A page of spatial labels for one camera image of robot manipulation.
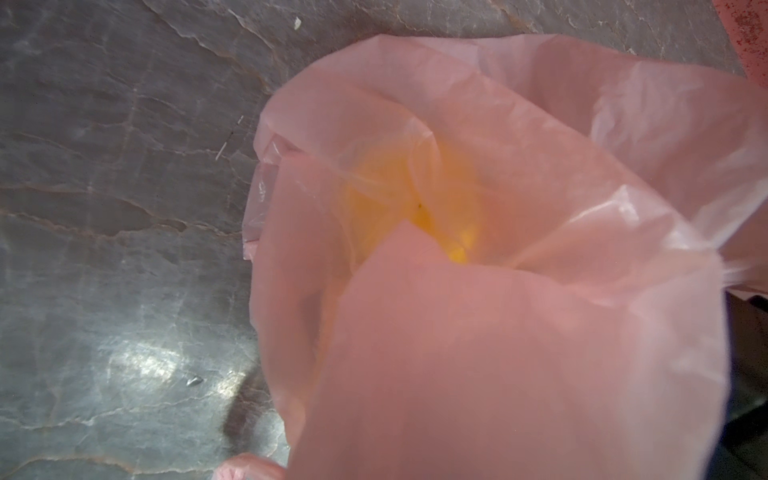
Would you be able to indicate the pink plastic bag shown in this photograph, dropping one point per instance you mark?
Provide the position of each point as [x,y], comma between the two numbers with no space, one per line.
[585,338]

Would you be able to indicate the fake yellow banana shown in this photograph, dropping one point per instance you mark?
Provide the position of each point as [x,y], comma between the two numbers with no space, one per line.
[435,191]

